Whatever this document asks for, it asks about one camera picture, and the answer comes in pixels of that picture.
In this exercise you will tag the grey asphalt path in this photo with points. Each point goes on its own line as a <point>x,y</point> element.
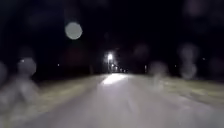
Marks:
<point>126,103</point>

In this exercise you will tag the street lamp on pole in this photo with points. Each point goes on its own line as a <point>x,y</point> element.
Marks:
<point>109,57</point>

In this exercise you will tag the pale grass verge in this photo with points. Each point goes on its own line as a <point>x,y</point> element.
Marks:
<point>190,87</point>
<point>56,93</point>

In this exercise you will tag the row of street lamps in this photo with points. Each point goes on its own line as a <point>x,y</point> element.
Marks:
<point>116,67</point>

